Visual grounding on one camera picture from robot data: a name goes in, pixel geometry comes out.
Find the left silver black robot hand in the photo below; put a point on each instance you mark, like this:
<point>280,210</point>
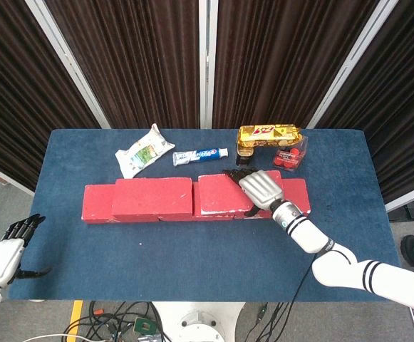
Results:
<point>0,260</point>

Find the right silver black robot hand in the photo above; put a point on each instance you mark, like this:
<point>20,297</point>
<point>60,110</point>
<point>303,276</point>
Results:
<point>262,187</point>

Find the red foam brick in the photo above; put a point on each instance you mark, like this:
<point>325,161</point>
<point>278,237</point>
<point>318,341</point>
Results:
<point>178,218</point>
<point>297,196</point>
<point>149,196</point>
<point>217,192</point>
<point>96,203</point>

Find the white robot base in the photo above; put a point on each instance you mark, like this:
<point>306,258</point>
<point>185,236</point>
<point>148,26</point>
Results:
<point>199,320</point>

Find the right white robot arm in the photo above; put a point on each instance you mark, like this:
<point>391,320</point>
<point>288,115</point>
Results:
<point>335,263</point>

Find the dark tin can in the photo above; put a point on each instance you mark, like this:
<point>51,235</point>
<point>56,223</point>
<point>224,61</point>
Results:
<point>244,156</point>

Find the clear box of red capsules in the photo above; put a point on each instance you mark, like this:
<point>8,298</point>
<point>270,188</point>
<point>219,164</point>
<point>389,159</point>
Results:
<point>288,158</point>

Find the gold biscuit pack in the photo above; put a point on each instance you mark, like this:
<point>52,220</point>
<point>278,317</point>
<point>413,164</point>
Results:
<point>267,135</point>

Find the blue white toothpaste tube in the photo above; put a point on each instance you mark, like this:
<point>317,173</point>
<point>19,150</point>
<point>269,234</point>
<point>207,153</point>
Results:
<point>199,156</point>

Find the yellow floor tape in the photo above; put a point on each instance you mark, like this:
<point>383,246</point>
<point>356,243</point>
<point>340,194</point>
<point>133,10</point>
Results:
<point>75,317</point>

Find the white green snack bag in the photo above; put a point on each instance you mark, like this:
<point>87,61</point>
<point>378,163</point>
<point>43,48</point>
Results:
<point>142,153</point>

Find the brown pleated partition panel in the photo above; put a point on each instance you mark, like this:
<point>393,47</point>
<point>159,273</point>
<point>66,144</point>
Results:
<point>399,107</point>
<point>139,64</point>
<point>281,64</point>
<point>14,89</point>

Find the blue table cloth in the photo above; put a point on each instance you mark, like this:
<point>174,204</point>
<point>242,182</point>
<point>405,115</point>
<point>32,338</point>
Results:
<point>156,260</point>

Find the green circuit board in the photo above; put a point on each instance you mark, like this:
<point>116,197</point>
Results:
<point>144,325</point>

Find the white partition base rail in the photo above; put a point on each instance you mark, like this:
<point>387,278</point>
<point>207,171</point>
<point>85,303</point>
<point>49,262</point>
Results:
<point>3,176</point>
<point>413,200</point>

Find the white partition post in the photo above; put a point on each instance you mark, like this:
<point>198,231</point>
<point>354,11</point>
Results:
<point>67,60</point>
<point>352,60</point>
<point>207,64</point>

